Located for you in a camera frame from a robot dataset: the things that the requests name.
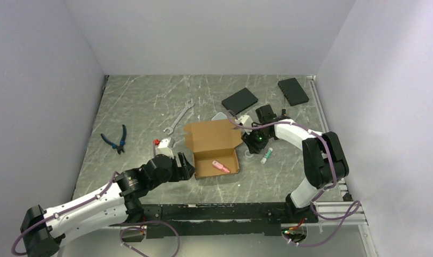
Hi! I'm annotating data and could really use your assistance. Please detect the clear tape roll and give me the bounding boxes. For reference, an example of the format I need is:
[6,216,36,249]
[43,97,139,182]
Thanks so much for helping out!
[244,150,254,158]

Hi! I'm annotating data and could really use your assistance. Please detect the yellow black screwdriver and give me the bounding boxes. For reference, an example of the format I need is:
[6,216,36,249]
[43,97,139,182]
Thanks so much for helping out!
[281,96,287,118]

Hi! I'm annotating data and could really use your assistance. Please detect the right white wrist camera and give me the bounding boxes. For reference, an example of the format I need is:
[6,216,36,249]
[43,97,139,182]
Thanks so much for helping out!
[234,115,253,135]

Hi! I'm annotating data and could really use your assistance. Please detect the brown cardboard box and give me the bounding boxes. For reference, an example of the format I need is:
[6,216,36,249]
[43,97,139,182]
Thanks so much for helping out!
[184,119,242,179]

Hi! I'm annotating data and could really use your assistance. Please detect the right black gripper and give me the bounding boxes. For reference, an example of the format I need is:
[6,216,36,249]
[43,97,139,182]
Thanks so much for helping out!
[241,124,272,154]

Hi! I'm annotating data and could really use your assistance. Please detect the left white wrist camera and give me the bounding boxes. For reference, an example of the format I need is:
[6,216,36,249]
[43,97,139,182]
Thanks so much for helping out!
[153,137,175,158]

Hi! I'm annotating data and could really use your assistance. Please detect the green white glue stick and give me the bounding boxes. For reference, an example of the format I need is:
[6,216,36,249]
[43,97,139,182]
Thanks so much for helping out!
[260,148,273,164]

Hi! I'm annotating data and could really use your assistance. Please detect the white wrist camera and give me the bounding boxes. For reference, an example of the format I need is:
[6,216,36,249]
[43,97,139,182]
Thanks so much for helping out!
[153,137,175,158]
[234,115,253,135]

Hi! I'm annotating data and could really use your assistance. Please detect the black flat network switch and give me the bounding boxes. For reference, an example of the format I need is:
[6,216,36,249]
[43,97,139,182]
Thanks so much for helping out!
[221,87,258,115]

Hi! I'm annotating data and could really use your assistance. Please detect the black ported switch box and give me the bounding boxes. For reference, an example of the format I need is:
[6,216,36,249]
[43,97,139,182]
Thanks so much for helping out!
[277,78,309,106]

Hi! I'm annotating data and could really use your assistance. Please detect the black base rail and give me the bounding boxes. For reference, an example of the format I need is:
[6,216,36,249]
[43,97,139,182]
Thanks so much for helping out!
[120,202,318,239]

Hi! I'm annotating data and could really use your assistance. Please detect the silver open-end wrench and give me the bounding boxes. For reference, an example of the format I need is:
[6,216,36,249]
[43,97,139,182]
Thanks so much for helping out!
[163,100,195,135]

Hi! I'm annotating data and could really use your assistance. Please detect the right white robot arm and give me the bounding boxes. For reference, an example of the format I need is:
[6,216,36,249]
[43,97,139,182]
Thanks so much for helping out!
[235,105,349,222]

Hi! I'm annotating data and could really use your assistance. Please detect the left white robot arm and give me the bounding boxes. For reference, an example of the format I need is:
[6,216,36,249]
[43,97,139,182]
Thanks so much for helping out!
[11,153,195,256]

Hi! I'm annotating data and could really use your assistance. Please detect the blue handled pliers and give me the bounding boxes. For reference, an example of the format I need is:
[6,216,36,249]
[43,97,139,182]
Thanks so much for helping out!
[100,124,128,155]

